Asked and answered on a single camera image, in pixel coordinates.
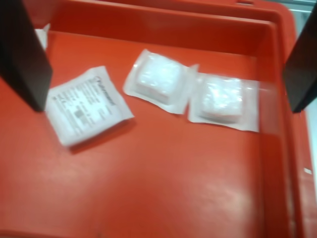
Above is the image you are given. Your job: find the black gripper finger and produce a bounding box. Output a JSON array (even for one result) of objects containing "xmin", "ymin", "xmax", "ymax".
[
  {"xmin": 0, "ymin": 0, "xmax": 54, "ymax": 113},
  {"xmin": 283, "ymin": 2, "xmax": 317, "ymax": 114}
]

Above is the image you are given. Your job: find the red plastic crate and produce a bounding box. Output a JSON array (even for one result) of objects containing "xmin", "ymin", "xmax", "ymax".
[{"xmin": 0, "ymin": 0, "xmax": 317, "ymax": 238}]

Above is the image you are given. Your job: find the white printed bandage packet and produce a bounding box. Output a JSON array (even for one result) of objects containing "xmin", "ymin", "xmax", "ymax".
[{"xmin": 47, "ymin": 65, "xmax": 136, "ymax": 147}]

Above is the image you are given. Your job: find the clear wrapped gauze bandage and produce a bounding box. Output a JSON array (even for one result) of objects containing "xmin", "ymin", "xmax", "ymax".
[
  {"xmin": 123, "ymin": 49, "xmax": 199, "ymax": 115},
  {"xmin": 34, "ymin": 23, "xmax": 52, "ymax": 50},
  {"xmin": 187, "ymin": 71, "xmax": 261, "ymax": 133}
]

